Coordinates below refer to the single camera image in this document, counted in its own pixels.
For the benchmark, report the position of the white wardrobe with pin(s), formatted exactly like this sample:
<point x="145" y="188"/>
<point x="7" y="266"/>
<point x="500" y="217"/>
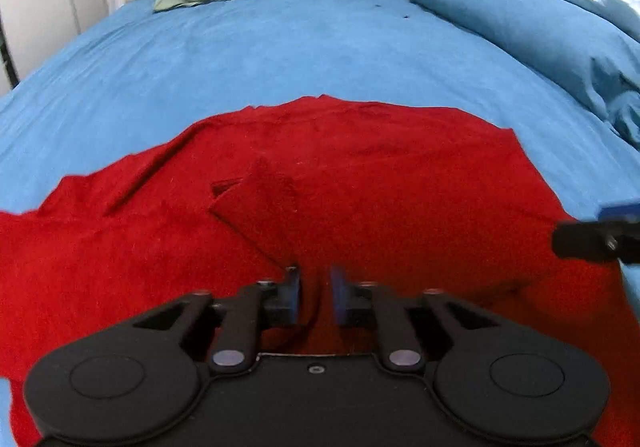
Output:
<point x="45" y="2"/>

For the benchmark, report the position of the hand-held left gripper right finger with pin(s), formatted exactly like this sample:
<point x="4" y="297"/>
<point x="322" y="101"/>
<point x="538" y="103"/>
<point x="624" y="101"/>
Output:
<point x="338" y="299"/>

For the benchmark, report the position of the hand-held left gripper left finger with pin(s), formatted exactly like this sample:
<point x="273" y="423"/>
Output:
<point x="294" y="297"/>

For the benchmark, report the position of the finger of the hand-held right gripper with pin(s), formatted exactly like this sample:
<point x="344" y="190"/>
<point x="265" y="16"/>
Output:
<point x="580" y="239"/>
<point x="620" y="212"/>

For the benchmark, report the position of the blue bed sheet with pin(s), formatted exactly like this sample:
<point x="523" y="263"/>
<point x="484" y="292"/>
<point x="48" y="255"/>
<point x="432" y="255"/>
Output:
<point x="260" y="57"/>

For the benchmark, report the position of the red shirt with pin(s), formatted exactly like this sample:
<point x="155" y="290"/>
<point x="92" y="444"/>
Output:
<point x="390" y="197"/>

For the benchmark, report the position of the rolled blue duvet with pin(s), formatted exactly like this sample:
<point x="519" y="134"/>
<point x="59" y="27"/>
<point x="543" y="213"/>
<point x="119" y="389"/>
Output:
<point x="525" y="32"/>

